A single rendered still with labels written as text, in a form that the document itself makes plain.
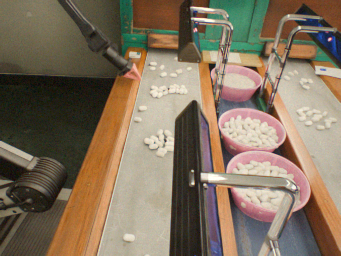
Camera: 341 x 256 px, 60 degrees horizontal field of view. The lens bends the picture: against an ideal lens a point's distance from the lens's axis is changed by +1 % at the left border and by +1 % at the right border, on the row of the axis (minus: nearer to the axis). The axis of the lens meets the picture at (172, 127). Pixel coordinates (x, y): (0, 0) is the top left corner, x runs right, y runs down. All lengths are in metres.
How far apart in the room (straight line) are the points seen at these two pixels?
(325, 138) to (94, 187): 0.93
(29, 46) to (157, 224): 2.34
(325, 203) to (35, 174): 0.87
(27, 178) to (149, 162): 0.38
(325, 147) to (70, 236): 0.97
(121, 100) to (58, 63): 1.69
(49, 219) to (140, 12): 1.17
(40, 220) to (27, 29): 1.95
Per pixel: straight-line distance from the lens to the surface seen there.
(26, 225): 1.28
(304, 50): 1.93
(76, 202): 0.91
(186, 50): 1.00
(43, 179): 0.97
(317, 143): 1.32
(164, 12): 1.79
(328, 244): 0.99
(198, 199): 0.46
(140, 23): 1.82
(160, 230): 0.87
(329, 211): 1.02
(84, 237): 0.84
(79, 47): 2.83
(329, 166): 1.22
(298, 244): 1.02
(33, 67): 3.04
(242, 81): 1.64
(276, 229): 0.60
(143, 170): 1.01
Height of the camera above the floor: 1.46
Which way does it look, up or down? 37 degrees down
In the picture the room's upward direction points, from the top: 5 degrees clockwise
